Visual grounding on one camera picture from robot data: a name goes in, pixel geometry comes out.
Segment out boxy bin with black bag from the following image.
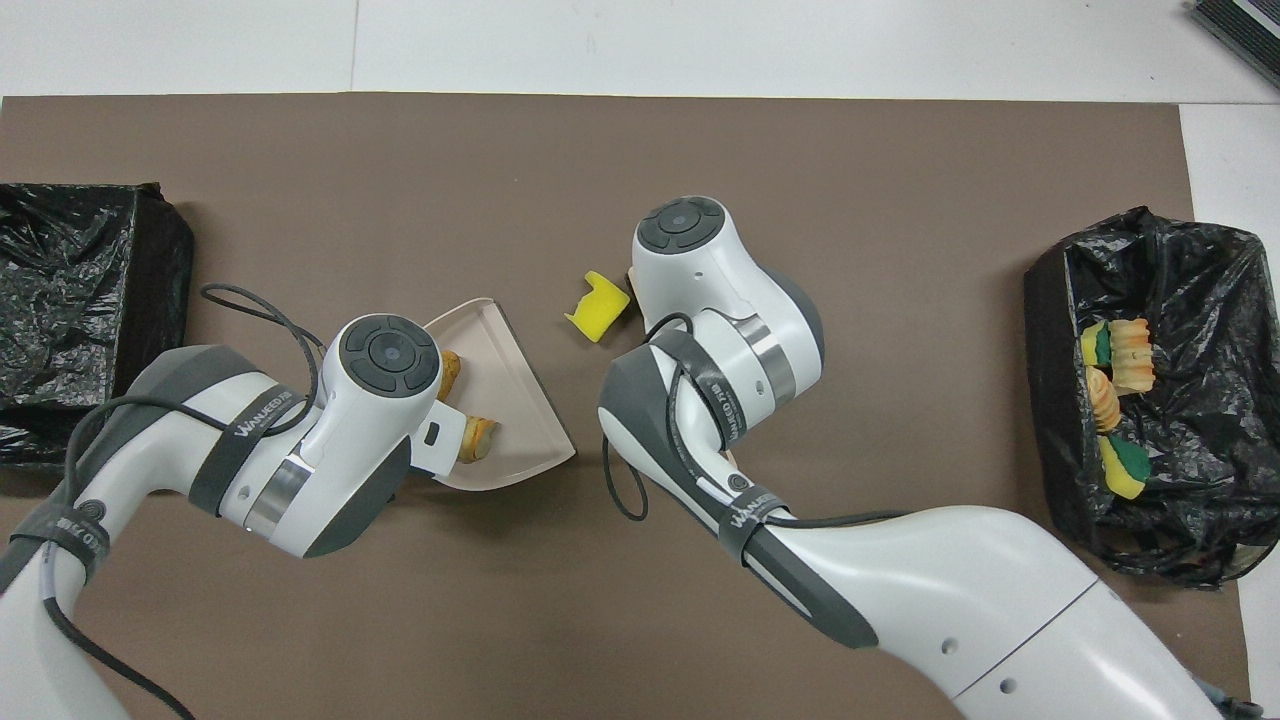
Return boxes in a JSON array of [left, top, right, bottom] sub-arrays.
[[0, 182, 196, 471]]

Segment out dark grey ribbed device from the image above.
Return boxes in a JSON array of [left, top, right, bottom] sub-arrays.
[[1188, 0, 1280, 93]]

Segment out large striped croissant piece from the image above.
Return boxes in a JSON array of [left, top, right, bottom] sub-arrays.
[[1108, 317, 1157, 396]]

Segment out beige plastic dustpan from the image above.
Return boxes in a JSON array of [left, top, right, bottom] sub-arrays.
[[420, 297, 578, 493]]

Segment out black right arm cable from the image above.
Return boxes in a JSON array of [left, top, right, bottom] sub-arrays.
[[602, 312, 911, 529]]

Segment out brown paper table mat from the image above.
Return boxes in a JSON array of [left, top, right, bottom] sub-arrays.
[[0, 93, 1256, 720]]

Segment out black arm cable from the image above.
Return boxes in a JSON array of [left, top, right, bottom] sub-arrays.
[[602, 312, 911, 529], [40, 284, 321, 720]]

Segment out pale bread piece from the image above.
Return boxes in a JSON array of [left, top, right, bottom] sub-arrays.
[[1088, 366, 1123, 434]]

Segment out small striped croissant piece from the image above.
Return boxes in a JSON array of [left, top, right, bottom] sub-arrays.
[[458, 416, 500, 464]]

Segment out right black bin bag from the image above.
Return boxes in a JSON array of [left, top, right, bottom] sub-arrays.
[[1023, 206, 1280, 591]]

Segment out yellow sponge with green pad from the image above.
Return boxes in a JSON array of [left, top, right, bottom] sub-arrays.
[[1097, 433, 1153, 500]]

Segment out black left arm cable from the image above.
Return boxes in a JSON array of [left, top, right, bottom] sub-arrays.
[[40, 284, 321, 720]]

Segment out notched yellow sponge piece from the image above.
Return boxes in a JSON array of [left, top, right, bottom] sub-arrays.
[[564, 270, 632, 344]]

